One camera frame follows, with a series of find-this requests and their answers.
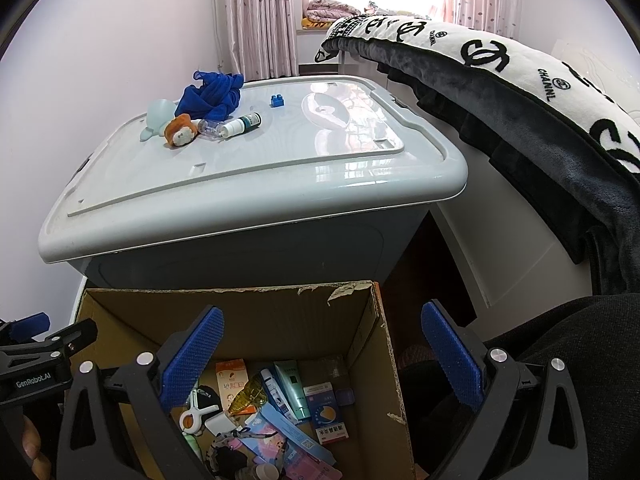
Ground white orange clip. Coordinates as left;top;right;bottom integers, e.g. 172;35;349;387
179;385;221;436

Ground green cosmetic tube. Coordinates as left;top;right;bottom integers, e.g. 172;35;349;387
274;361;310;420

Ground blue white medicine box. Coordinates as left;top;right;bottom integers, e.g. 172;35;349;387
303;382;349;444

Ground small white dropper bottle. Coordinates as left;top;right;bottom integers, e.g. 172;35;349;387
217;112;262;139

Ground yellow hair claw clip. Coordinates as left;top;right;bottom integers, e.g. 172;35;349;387
228;374;268;416

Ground white blue tube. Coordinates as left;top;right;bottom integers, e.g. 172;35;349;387
260;368;299;425

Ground left hand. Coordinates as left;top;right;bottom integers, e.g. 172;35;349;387
2;408;51;480

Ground brown cardboard box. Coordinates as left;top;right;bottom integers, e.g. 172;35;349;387
72;281;416;479

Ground black white logo blanket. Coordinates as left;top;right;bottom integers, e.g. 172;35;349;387
314;15;639;294

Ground orange plush toy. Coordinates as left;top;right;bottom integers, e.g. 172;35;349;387
164;114;198;148

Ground clear plastic bottle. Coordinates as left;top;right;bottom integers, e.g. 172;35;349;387
198;119;226;140

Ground blue knit cloth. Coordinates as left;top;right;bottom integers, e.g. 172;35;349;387
175;70;244;122

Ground blue toy brick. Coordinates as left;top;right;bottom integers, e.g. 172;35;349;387
270;94;284;107

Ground folded quilts on sill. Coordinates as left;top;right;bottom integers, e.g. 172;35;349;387
302;0;363;29

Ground white bed frame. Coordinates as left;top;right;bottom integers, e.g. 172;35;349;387
339;49;597;340

